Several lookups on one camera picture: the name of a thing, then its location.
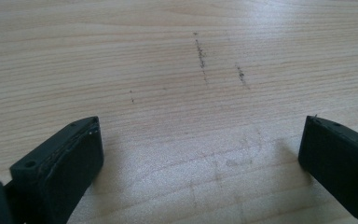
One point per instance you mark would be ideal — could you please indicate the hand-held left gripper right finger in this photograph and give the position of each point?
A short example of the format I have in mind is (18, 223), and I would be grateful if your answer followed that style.
(341, 161)

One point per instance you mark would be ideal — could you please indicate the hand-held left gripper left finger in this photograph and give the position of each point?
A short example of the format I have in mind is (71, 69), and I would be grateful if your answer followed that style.
(62, 168)

